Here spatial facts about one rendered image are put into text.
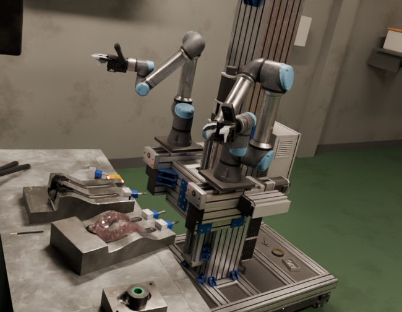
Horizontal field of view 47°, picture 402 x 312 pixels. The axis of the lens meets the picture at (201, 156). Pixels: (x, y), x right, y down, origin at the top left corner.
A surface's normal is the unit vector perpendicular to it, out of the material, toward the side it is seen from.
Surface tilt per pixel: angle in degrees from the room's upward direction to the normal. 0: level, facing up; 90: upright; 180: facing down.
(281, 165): 90
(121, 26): 90
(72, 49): 90
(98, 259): 90
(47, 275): 0
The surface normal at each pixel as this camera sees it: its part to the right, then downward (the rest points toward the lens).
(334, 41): 0.54, 0.40
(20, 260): 0.18, -0.92
